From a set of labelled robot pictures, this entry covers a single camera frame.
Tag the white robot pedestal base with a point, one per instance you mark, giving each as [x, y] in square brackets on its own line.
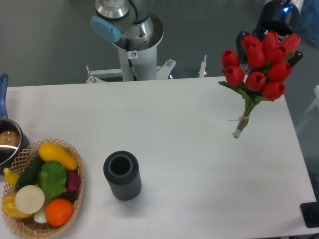
[135, 66]

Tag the red tulip bouquet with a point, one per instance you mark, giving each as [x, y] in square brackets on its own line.
[263, 77]

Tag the orange fruit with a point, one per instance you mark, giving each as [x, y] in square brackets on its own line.
[58, 212]

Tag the yellow bell pepper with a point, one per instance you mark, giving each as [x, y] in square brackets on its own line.
[9, 207]

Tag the dark grey ribbed vase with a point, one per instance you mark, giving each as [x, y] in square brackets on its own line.
[121, 170]

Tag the yellow squash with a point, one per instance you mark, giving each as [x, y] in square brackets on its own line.
[50, 151]

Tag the blue plastic bag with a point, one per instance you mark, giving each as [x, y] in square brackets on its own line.
[309, 21]

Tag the white frame at right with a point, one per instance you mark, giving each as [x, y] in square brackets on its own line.
[309, 112]

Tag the blue handled saucepan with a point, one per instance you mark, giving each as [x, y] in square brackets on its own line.
[12, 138]

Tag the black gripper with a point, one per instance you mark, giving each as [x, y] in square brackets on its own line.
[280, 16]

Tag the white round onion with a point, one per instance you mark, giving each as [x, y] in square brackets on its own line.
[29, 199]

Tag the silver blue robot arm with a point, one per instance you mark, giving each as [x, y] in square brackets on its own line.
[115, 19]

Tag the green lettuce leaf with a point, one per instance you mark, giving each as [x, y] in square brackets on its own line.
[51, 180]

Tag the green cucumber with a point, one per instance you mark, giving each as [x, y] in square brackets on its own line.
[30, 173]

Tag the black device at table edge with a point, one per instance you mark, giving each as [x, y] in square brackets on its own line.
[310, 212]

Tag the woven wicker basket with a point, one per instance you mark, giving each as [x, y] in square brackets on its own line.
[28, 228]

